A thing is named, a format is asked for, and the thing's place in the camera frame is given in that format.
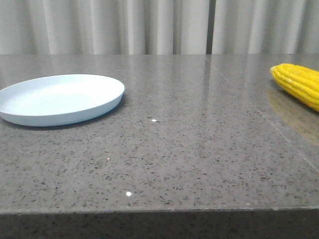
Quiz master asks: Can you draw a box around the light blue round plate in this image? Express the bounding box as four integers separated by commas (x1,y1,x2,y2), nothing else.
0,74,125,126

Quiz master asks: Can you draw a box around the yellow corn cob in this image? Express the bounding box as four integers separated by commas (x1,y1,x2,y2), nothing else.
270,63,319,111

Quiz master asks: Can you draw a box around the white pleated curtain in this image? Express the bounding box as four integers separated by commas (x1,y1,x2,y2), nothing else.
0,0,319,55

